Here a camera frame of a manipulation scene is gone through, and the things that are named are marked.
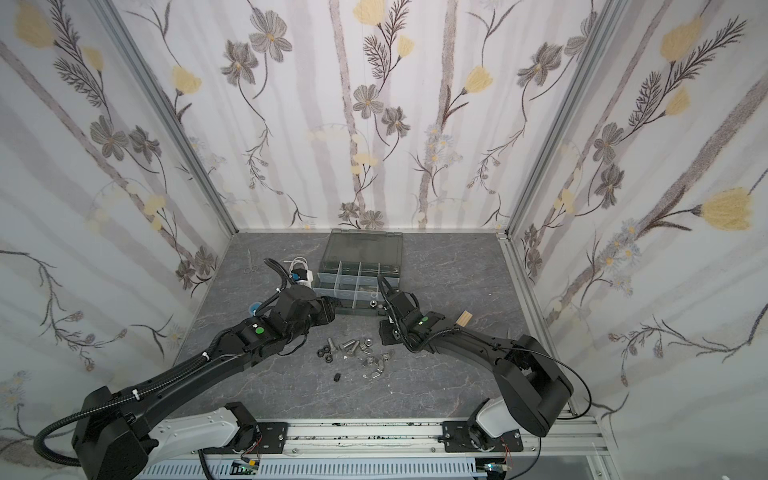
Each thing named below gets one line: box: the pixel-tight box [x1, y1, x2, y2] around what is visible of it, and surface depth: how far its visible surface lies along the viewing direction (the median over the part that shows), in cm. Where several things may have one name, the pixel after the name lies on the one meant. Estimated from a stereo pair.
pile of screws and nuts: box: [316, 337, 390, 379], surface depth 90 cm
